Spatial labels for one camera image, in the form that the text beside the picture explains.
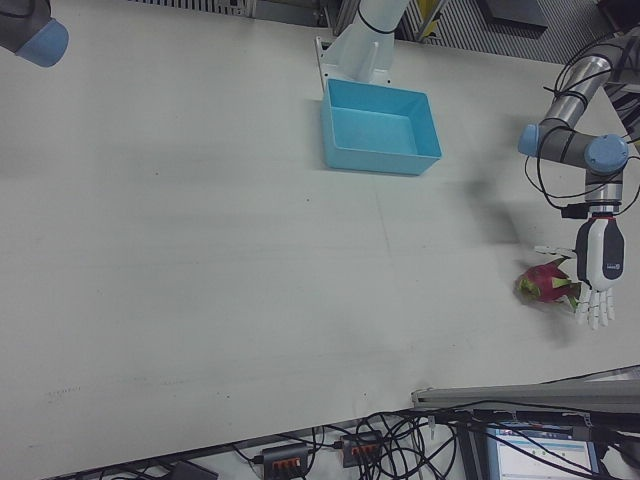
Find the dark grey box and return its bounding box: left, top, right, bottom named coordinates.
left=479, top=0, right=549, bottom=34

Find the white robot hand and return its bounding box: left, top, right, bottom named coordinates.
left=533, top=215, right=627, bottom=331

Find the aluminium frame rail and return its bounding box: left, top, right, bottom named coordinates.
left=410, top=367, right=640, bottom=416

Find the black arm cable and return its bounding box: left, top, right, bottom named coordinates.
left=522, top=34, right=640, bottom=216

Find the computer monitor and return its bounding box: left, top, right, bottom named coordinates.
left=487, top=424, right=601, bottom=480

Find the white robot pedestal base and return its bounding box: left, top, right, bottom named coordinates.
left=313, top=0, right=411, bottom=87

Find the light blue plastic bin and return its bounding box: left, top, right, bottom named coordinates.
left=319, top=77, right=444, bottom=177

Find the grey USB hub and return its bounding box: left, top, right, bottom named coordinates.
left=333, top=429, right=386, bottom=469
left=252, top=442, right=314, bottom=474

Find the pink dragon fruit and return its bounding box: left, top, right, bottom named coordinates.
left=513, top=257, right=584, bottom=309

